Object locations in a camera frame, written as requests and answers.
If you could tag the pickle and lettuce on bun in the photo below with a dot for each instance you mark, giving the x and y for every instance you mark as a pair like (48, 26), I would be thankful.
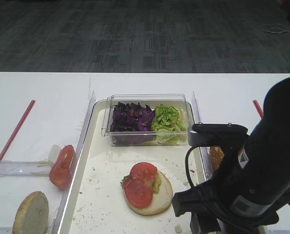
(155, 185)

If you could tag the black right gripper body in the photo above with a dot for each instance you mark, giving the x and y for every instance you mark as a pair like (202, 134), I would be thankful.
(203, 200)

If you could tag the tomato slice on bun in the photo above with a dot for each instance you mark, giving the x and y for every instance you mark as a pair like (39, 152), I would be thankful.
(137, 193)
(144, 171)

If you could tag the right red rail strip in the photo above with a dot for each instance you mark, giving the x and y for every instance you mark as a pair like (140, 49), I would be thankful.
(258, 108)

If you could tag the sesame bun front half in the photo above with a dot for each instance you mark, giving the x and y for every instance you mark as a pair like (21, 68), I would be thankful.
(216, 156)

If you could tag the shredded purple cabbage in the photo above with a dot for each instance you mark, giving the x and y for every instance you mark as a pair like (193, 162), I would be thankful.
(132, 117)

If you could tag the standing bun half left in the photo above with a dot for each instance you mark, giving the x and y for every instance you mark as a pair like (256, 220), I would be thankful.
(32, 215)

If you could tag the clear plastic salad container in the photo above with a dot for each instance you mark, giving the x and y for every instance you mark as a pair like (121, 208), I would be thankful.
(152, 100)

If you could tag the clear tomato pusher track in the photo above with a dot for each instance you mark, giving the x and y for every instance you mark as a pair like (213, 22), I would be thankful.
(23, 168)

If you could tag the bottom bun on tray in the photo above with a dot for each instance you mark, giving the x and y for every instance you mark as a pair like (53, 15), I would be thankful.
(160, 201)

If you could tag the lower tomato slice on bun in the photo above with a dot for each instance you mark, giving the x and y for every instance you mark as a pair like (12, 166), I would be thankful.
(137, 193)

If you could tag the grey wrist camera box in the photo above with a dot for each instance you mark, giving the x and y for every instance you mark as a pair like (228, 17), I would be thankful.
(218, 134)

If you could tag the upper tomato slice on bun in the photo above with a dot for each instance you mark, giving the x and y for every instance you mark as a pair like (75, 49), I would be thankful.
(144, 171)

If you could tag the clear divider rail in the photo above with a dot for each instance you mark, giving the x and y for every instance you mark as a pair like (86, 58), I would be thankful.
(201, 140)
(74, 165)

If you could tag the red rail strip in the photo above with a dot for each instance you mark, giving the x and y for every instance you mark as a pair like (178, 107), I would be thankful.
(17, 128)
(258, 108)

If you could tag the chopped green lettuce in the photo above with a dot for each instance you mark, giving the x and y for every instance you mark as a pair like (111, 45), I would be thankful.
(168, 119)

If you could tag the left red rail strip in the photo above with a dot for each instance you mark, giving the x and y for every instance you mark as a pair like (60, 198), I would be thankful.
(17, 128)

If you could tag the left clear divider rail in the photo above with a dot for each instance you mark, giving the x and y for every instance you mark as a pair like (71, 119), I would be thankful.
(74, 165)

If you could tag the right clear divider rail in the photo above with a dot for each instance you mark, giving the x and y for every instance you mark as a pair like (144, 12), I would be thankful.
(201, 140)

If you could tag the white rectangular metal tray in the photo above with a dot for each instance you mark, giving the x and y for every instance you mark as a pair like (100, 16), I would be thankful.
(96, 203)

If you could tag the standing tomato slices left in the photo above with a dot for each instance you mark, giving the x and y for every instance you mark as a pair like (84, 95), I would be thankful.
(60, 172)

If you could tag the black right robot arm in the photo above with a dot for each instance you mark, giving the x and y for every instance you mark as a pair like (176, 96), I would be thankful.
(252, 181)

